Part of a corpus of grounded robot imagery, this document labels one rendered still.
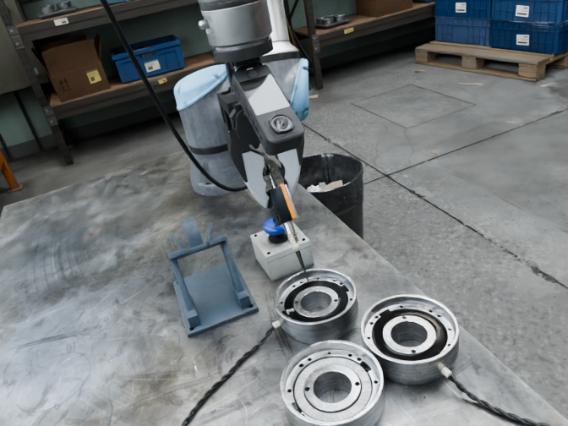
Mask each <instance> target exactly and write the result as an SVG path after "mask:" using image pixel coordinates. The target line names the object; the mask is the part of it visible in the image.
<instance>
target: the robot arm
mask: <svg viewBox="0 0 568 426"><path fill-rule="evenodd" d="M198 2H199V7H200V10H201V13H202V16H203V17H204V19H203V20H201V21H200V22H199V27H200V29H202V30H205V29H206V34H207V37H208V41H209V44H210V45H211V46H213V48H212V52H213V56H214V59H215V62H217V63H225V64H221V65H215V66H211V67H208V68H203V69H201V70H199V71H197V72H194V73H192V74H190V75H188V76H186V77H184V78H183V79H181V80H179V81H178V82H177V84H176V85H175V88H174V95H175V98H176V102H177V110H178V111H179V114H180V117H181V120H182V123H183V128H184V131H185V134H186V137H187V140H188V145H189V149H190V151H191V153H192V154H193V156H194V158H195V159H196V160H197V161H198V163H199V164H200V165H201V166H202V167H203V168H204V169H205V170H206V171H207V172H208V173H209V174H210V175H211V176H212V177H213V178H214V179H215V180H216V181H217V182H219V183H221V184H223V185H226V186H227V187H232V188H237V187H242V186H243V185H247V187H248V189H249V191H250V192H251V194H252V195H253V196H254V198H255V199H256V200H257V201H258V202H259V203H260V204H261V205H262V206H263V207H265V208H266V209H269V208H270V197H269V196H268V194H267V192H266V181H265V180H264V178H263V169H264V167H265V160H264V157H263V156H262V155H261V154H260V153H259V152H258V151H256V150H253V149H250V147H249V145H252V146H253V147H254V148H255V149H258V148H259V144H260V143H261V144H262V146H263V148H264V150H265V152H266V154H267V155H269V156H275V157H276V159H277V160H278V161H279V162H280V163H281V175H282V177H283V178H284V185H285V184H286V185H287V187H288V190H289V193H290V195H291V197H293V195H294V193H295V191H296V188H297V185H298V179H299V175H300V170H301V165H302V162H303V148H304V131H305V128H304V126H303V125H302V123H301V121H303V120H304V119H305V118H306V117H307V116H308V114H309V63H308V60H307V59H304V58H302V59H300V55H299V50H298V49H297V48H296V47H295V46H293V45H292V44H291V43H290V41H289V35H288V30H287V20H286V14H285V9H284V3H283V0H198ZM190 180H191V183H192V186H193V189H194V192H196V193H197V194H201V195H204V196H222V195H227V194H233V193H236V192H231V191H226V190H224V189H222V188H219V187H217V186H216V185H215V184H213V183H212V182H211V181H210V180H209V179H207V178H206V177H205V176H204V175H203V174H202V173H201V172H200V170H199V169H198V168H197V167H196V166H195V164H193V162H192V161H191V171H190Z"/></svg>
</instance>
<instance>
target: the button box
mask: <svg viewBox="0 0 568 426"><path fill-rule="evenodd" d="M292 224H293V226H294V229H295V233H296V234H297V237H298V243H299V247H300V253H301V256H302V259H303V264H304V267H305V268H307V267H310V266H311V265H314V260H313V255H312V249H311V245H310V240H309V239H308V238H307V237H306V236H305V235H304V234H303V233H302V232H301V231H300V230H299V228H298V227H297V226H296V225H295V224H294V223H292ZM250 237H251V240H252V244H253V247H254V253H255V257H256V259H257V260H258V262H259V264H260V265H261V267H262V268H263V269H264V271H265V273H266V274H267V276H268V277H269V278H270V280H271V281H275V280H278V279H280V278H282V277H284V276H288V275H291V274H292V273H295V272H297V271H299V270H302V266H301V265H300V262H299V260H298V257H297V255H296V253H295V252H294V250H293V248H292V245H291V244H290V243H289V240H288V237H287V235H286V232H284V233H283V234H282V237H280V238H276V237H275V235H270V234H267V233H265V232H264V231H262V232H257V233H255V234H253V235H250Z"/></svg>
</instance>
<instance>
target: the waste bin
mask: <svg viewBox="0 0 568 426"><path fill-rule="evenodd" d="M340 180H342V186H340V187H337V188H333V189H329V190H324V191H318V192H310V193H311V194H312V195H313V196H314V197H315V198H316V199H317V200H318V201H319V202H320V203H321V204H323V205H324V206H325V207H326V208H327V209H328V210H330V211H331V212H332V213H333V214H334V215H335V216H337V217H338V218H339V219H340V220H341V221H342V222H343V223H345V224H346V225H347V226H348V227H349V228H350V229H352V230H353V231H354V232H355V233H356V234H357V235H358V236H359V237H360V238H361V239H362V240H363V165H362V163H361V162H360V161H359V160H358V159H356V158H354V157H351V156H347V155H343V154H339V153H319V154H313V155H310V156H304V157H303V162H302V165H301V170H300V175H299V179H298V183H299V184H301V185H302V186H303V187H304V188H305V189H306V190H307V188H308V187H311V185H314V186H317V185H319V183H323V182H325V184H326V185H328V184H330V183H332V182H336V181H340Z"/></svg>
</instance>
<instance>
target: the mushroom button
mask: <svg viewBox="0 0 568 426"><path fill-rule="evenodd" d="M274 225H275V223H274V222H273V217H271V218H270V219H268V220H267V221H265V223H264V225H263V228H264V232H265V233H267V234H270V235H275V237H276V238H280V237H282V234H283V233H284V232H285V229H284V226H283V225H281V226H278V227H274Z"/></svg>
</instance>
